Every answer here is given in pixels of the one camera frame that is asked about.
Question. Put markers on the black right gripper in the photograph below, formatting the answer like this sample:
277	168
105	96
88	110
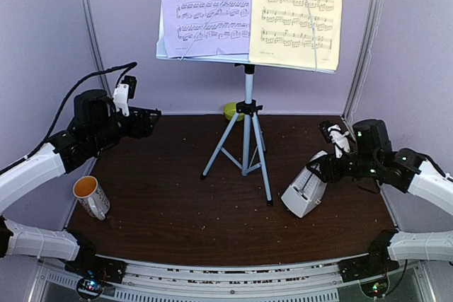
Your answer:
328	166

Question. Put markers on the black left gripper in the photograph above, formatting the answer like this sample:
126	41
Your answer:
142	114

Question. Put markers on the white metronome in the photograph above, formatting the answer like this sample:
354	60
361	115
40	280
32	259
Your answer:
304	193

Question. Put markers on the white perforated music stand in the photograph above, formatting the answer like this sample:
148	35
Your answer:
251	126

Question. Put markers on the purple sheet music page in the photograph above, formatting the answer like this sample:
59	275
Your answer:
200	28

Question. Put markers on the yellow sheet music page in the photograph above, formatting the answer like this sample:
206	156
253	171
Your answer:
300	34

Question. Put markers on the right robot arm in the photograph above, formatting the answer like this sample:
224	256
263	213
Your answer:
406	170

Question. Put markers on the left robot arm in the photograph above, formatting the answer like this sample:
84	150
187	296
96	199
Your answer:
99	123

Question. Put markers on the green plastic bowl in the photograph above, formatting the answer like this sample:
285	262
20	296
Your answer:
229	110

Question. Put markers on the patterned ceramic mug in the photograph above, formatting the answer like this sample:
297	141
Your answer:
91	197

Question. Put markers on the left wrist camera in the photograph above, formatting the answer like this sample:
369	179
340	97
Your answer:
124	91

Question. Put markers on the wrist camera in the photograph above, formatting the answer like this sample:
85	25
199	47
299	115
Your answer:
124	91
334	135

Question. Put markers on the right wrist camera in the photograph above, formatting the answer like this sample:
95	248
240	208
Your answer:
334	135

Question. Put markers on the metal front base rail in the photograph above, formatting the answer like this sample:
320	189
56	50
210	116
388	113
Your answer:
309	281

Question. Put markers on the right aluminium corner post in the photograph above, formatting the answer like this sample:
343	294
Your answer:
365	56

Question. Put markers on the aluminium corner post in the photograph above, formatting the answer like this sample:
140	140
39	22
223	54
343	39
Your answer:
365	56
92	35

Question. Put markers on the left aluminium corner post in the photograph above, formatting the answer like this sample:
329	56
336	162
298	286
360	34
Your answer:
92	35

